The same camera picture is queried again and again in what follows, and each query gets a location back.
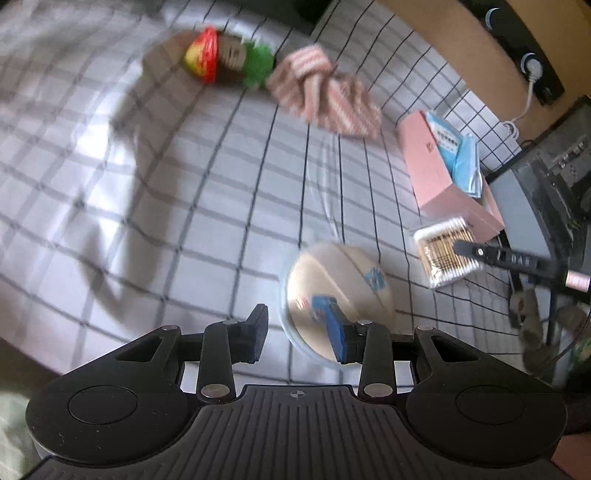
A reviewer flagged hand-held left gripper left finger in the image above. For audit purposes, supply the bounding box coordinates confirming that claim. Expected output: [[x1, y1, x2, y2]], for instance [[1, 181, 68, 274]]
[[62, 303, 270, 405]]

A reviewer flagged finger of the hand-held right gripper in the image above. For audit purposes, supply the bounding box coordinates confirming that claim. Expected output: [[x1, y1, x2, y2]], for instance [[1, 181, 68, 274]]
[[454, 239, 591, 291]]

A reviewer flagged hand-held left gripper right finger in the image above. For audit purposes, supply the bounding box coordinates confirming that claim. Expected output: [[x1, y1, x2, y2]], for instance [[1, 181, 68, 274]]
[[322, 298, 539, 405]]

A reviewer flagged round clear cotton pad container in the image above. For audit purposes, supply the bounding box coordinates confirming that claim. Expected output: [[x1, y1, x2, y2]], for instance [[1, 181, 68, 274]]
[[279, 241, 398, 370]]

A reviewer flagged clear cotton swab box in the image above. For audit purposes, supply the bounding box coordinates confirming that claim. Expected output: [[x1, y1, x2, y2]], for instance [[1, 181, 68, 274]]
[[411, 216, 485, 291]]

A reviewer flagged light blue packet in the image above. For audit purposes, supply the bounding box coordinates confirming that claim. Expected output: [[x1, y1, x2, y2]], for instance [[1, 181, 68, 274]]
[[450, 133, 485, 199]]

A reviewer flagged pink cardboard box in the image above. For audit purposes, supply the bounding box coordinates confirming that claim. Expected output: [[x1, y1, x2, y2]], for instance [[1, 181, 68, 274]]
[[397, 110, 506, 243]]

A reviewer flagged white blue tissue packet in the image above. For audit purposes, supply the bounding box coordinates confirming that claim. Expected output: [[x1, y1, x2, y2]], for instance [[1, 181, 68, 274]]
[[425, 111, 465, 160]]

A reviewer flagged glass panel computer case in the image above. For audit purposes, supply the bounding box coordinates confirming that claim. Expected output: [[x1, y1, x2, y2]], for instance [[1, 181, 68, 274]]
[[485, 95, 591, 278]]

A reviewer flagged white black checkered tablecloth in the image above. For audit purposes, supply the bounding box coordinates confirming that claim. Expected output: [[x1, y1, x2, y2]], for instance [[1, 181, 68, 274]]
[[0, 0, 555, 384]]

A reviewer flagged white plug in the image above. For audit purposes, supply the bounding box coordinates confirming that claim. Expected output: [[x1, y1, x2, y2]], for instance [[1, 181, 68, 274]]
[[522, 54, 546, 84]]

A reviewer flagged black power strip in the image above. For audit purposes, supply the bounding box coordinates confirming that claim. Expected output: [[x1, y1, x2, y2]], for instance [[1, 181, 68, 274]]
[[457, 0, 566, 107]]

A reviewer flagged pink striped towel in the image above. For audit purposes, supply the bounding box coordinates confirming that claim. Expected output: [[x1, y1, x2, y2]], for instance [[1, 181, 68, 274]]
[[265, 44, 384, 140]]

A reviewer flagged red yellow green toy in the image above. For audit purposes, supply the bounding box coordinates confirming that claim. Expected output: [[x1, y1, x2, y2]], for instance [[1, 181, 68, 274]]
[[143, 30, 278, 90]]

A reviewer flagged white power cable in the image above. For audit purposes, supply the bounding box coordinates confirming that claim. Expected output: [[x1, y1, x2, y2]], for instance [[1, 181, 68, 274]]
[[496, 76, 539, 139]]

